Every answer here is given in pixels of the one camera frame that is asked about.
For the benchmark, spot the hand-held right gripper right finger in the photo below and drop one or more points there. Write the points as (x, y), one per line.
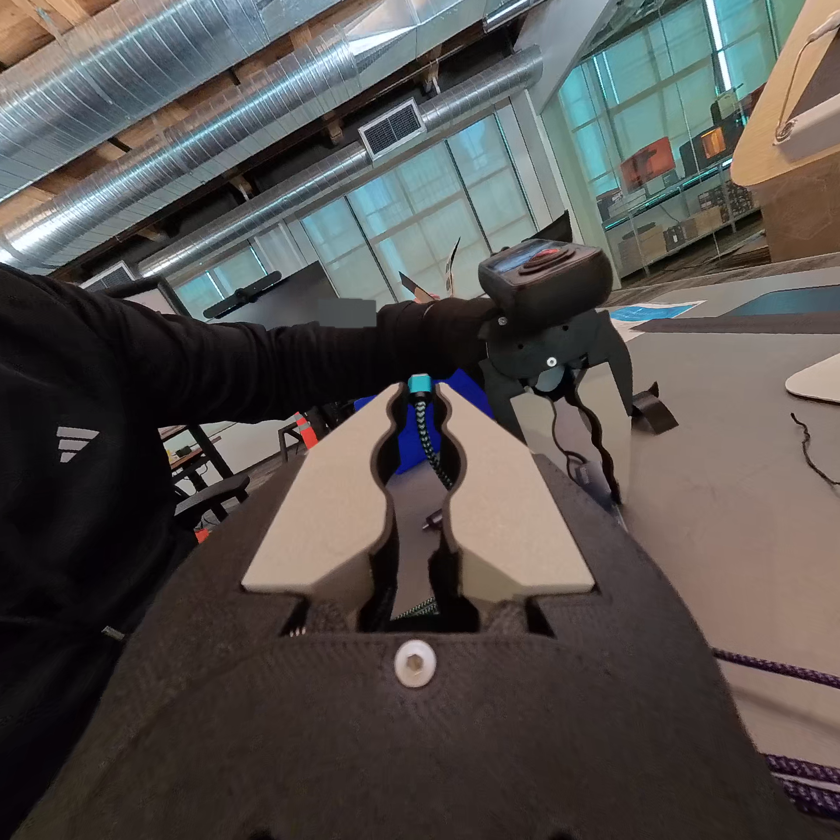
(512, 518)

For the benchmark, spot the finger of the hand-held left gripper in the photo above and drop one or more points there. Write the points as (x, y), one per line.
(617, 420)
(554, 446)

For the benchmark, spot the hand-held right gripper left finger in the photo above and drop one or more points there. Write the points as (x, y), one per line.
(328, 512)

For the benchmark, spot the person's left forearm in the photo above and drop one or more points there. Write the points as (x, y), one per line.
(295, 367)

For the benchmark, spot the orange traffic cone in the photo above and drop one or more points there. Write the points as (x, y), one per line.
(305, 430)

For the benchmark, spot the blue box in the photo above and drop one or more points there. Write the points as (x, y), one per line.
(469, 394)

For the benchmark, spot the blue paper sheet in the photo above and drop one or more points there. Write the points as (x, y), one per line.
(656, 312)

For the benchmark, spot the orange 3d printer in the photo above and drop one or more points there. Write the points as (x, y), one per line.
(646, 164)

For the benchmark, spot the glass shelving unit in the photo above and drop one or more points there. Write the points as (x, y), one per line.
(682, 210)

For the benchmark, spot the dark desk mat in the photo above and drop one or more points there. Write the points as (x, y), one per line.
(754, 315)

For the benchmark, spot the long black thread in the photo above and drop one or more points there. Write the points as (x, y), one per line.
(810, 453)

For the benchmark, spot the white monitor base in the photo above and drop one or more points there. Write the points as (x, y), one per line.
(817, 380)

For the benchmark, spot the white vent grille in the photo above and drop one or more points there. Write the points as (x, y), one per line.
(392, 130)

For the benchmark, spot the black display screen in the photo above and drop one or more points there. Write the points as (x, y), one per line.
(302, 295)

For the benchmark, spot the black webcam bar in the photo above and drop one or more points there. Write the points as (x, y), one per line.
(243, 295)

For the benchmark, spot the person's black hoodie torso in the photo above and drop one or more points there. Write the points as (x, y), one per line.
(79, 492)

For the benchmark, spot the light wooden cabinet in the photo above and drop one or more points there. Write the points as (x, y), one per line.
(787, 197)

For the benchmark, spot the glass window wall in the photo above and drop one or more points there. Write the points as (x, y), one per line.
(420, 216)

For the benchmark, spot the silver ventilation duct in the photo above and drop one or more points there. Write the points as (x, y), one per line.
(164, 164)
(295, 197)
(131, 72)

